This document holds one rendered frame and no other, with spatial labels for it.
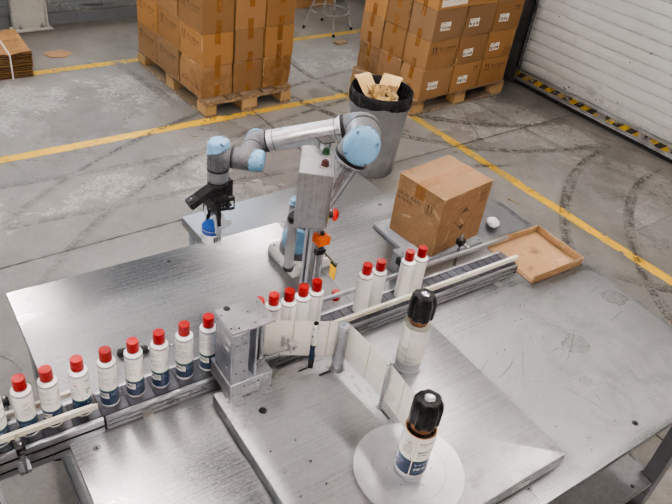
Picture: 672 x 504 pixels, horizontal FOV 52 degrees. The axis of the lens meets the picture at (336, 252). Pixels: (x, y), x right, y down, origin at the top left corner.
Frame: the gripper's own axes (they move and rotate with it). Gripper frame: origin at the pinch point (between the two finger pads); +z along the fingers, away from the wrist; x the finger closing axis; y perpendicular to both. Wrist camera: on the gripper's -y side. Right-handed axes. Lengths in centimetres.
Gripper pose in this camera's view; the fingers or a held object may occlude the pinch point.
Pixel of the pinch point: (211, 229)
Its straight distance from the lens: 250.4
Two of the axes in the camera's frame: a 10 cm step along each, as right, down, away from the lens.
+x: -5.9, -5.4, 6.0
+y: 8.0, -2.8, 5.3
